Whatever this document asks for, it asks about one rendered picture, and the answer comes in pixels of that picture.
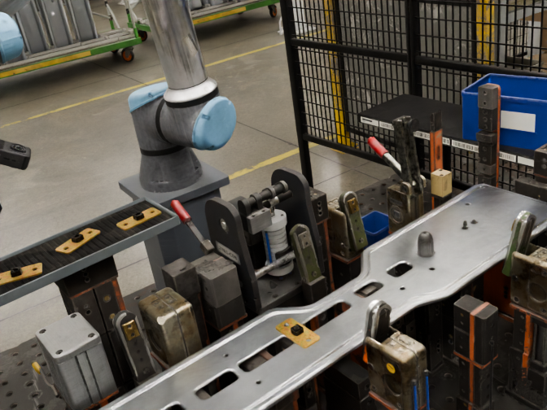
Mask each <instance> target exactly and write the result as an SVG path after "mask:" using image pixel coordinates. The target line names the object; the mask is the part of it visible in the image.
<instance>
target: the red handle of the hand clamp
mask: <svg viewBox="0 0 547 410"><path fill-rule="evenodd" d="M367 141H368V142H367V144H368V145H369V146H370V147H371V148H372V149H373V150H374V151H375V152H376V153H377V154H378V156H379V157H380V158H381V159H383V160H384V161H385V162H386V163H387V164H388V165H389V166H390V167H391V168H392V169H393V170H394V171H395V173H396V174H397V175H398V176H399V177H400V178H401V179H402V174H401V169H400V165H399V164H398V163H397V162H396V161H395V159H394V158H393V157H392V156H391V155H390V154H389V153H388V151H387V150H386V149H385V148H384V147H383V145H382V144H381V143H380V142H379V141H378V140H377V139H376V138H375V137H370V138H369V139H368V140H367ZM402 180H403V179H402ZM412 182H413V187H414V188H416V186H417V185H418V183H417V182H416V181H415V180H414V179H413V178H412Z"/></svg>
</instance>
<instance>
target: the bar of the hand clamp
mask: <svg viewBox="0 0 547 410"><path fill-rule="evenodd" d="M392 126H393V128H394V133H395V137H396V146H397V150H398V155H399V161H400V169H401V174H402V179H403V182H404V181H405V182H408V183H410V184H411V186H412V194H411V195H412V196H413V195H414V190H419V191H422V180H421V175H420V170H419V165H418V156H417V151H416V145H415V140H414V132H417V131H418V129H419V126H420V124H419V121H418V119H414V118H413V119H411V116H401V117H399V118H397V119H394V120H393V121H392ZM412 178H413V179H414V180H415V181H416V182H417V183H418V185H417V186H416V188H414V187H413V182H412Z"/></svg>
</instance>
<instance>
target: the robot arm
mask: <svg viewBox="0 0 547 410"><path fill-rule="evenodd" d="M30 1H31V0H0V63H2V64H4V63H5V62H6V61H9V60H12V59H15V58H17V57H19V56H20V55H21V53H22V50H23V39H22V36H21V33H20V30H19V28H18V26H17V24H16V23H15V21H14V20H13V19H12V18H11V17H12V16H13V15H14V14H15V13H16V12H17V11H19V10H20V9H21V8H22V7H24V6H25V5H26V4H27V3H29V2H30ZM142 4H143V7H144V10H145V13H146V16H147V20H148V24H149V26H150V29H151V33H152V36H153V39H154V42H155V47H156V49H157V52H158V55H159V58H160V62H161V65H162V68H163V71H164V75H165V79H166V81H167V82H162V83H159V84H154V85H149V86H147V87H144V88H141V89H139V90H136V91H134V92H133V93H132V94H131V95H130V96H129V99H128V102H129V113H131V116H132V120H133V126H134V129H135V133H136V136H137V139H138V145H139V148H140V152H141V165H140V174H139V179H140V182H141V186H142V188H143V189H144V190H146V191H149V192H153V193H166V192H172V191H176V190H181V189H184V188H186V187H188V186H191V185H193V184H194V183H196V182H197V181H199V180H200V179H201V177H202V176H203V169H202V165H201V163H200V162H199V160H198V158H197V156H196V154H195V153H194V151H193V150H192V148H196V149H197V150H218V149H220V148H222V147H223V146H224V145H225V144H226V143H227V142H228V141H229V140H230V138H231V136H232V133H233V131H234V128H235V125H236V110H235V108H234V104H233V103H232V102H231V101H230V100H228V98H226V97H222V96H220V93H219V89H218V87H217V82H216V81H215V80H213V79H212V78H210V77H209V76H208V75H207V72H206V68H205V66H204V62H203V57H202V54H201V50H200V48H199V42H198V39H197V36H196V32H195V27H194V24H193V21H192V18H191V14H190V9H189V6H188V3H187V0H142ZM191 147H192V148H191ZM30 157H31V149H30V148H29V147H26V146H23V145H20V144H17V143H12V142H7V141H4V140H1V139H0V164H2V165H6V166H9V167H11V168H18V169H21V170H25V169H26V168H27V167H28V163H29V160H30Z"/></svg>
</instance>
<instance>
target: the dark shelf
mask: <svg viewBox="0 0 547 410"><path fill-rule="evenodd" d="M438 110H441V111H442V133H443V145H446V146H451V147H454V148H458V149H461V150H467V151H469V152H473V153H476V154H478V153H479V152H478V142H477V141H472V140H467V139H463V138H462V105H459V104H455V103H450V102H443V101H439V100H435V99H430V98H423V97H419V96H414V95H410V94H402V95H400V96H397V97H395V98H392V99H390V100H388V101H386V102H383V103H380V104H379V105H377V106H374V107H371V108H370V109H367V110H365V111H362V112H360V113H358V114H357V122H358V123H362V124H367V125H370V126H374V127H377V128H381V129H386V130H390V131H393V132H394V128H393V126H392V121H393V120H394V119H397V118H399V117H401V116H411V119H413V118H414V119H418V121H419V124H420V126H419V129H418V131H417V132H414V136H415V137H417V138H421V139H424V140H427V141H430V131H431V126H430V116H431V113H434V112H435V111H438ZM499 159H501V160H504V161H507V162H511V163H514V164H519V165H523V166H526V167H529V168H533V167H534V150H529V149H524V148H518V147H513V146H503V145H500V153H499Z"/></svg>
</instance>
